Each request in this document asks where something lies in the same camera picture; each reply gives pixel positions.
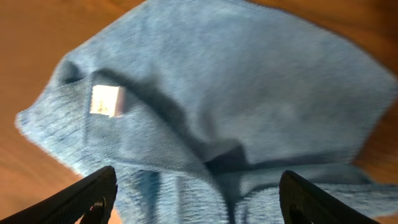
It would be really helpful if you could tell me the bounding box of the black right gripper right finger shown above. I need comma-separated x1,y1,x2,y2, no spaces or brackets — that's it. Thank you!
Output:
279,170,379,224

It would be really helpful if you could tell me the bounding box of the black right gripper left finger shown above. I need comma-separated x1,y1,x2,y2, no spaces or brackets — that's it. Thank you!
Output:
1,166,118,224

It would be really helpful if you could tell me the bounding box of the blue microfiber cloth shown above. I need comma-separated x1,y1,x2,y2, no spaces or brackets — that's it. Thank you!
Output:
16,0,397,223

